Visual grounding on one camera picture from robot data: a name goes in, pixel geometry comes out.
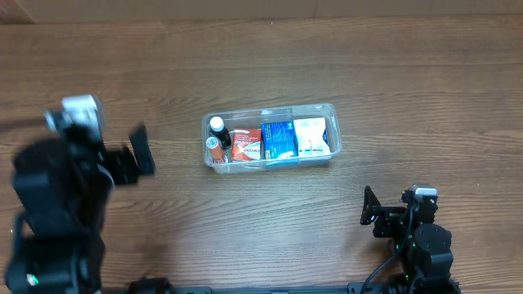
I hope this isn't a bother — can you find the dark bottle white cap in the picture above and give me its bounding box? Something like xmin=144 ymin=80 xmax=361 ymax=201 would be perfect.
xmin=209 ymin=116 xmax=232 ymax=149

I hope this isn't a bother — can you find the orange pill bottle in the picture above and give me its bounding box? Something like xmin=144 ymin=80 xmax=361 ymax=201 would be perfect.
xmin=206 ymin=136 xmax=228 ymax=163

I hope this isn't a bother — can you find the white medicine box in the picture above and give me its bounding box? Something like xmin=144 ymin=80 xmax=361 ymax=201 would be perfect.
xmin=293 ymin=118 xmax=330 ymax=157

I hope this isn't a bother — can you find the red medicine box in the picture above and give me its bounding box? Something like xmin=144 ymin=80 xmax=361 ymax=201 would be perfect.
xmin=232 ymin=129 xmax=262 ymax=162

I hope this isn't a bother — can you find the blue medicine box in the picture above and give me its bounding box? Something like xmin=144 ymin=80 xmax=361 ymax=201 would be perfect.
xmin=261 ymin=121 xmax=297 ymax=159

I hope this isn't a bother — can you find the clear plastic container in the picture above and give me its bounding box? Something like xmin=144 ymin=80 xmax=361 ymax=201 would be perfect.
xmin=202 ymin=104 xmax=342 ymax=174

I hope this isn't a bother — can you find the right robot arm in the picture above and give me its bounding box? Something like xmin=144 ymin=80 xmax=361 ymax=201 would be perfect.
xmin=351 ymin=185 xmax=461 ymax=294

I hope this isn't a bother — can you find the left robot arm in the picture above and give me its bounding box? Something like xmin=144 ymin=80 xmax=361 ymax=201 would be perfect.
xmin=5 ymin=124 xmax=155 ymax=293

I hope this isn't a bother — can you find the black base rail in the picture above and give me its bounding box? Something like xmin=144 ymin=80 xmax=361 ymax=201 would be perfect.
xmin=126 ymin=277 xmax=393 ymax=294

